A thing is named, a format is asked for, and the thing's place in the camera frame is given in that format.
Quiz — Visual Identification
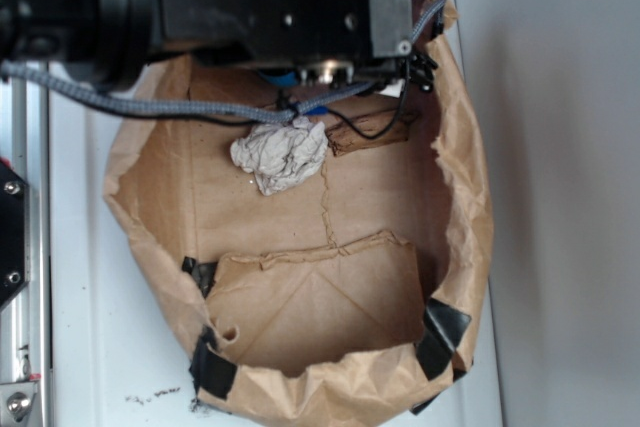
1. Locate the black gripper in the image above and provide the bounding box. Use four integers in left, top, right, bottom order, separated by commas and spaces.
160, 0, 440, 86

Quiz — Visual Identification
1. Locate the blue golf ball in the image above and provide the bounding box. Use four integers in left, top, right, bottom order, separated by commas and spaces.
257, 69, 300, 88

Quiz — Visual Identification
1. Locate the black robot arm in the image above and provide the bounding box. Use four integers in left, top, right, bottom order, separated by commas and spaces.
1, 0, 444, 92

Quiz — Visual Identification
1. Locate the brown wood bark piece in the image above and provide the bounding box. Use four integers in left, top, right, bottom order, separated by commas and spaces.
326, 109, 420, 157

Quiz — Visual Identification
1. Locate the crumpled white paper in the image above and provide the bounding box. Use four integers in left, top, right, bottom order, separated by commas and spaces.
230, 117, 328, 196

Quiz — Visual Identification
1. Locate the brown paper bag tray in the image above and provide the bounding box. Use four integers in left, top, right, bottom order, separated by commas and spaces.
104, 36, 494, 426

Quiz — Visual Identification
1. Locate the black tape bottom left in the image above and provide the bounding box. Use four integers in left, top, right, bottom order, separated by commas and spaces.
189, 327, 238, 400

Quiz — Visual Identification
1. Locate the thin black wire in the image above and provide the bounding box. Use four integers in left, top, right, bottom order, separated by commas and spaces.
189, 59, 441, 141

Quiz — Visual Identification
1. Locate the grey braided cable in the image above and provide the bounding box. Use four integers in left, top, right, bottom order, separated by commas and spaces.
0, 0, 446, 124

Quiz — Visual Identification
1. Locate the aluminium frame rail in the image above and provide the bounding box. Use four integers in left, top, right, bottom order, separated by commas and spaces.
1, 80, 54, 426

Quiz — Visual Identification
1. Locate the black metal bracket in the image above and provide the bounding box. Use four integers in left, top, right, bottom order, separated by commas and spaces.
1, 157, 30, 311

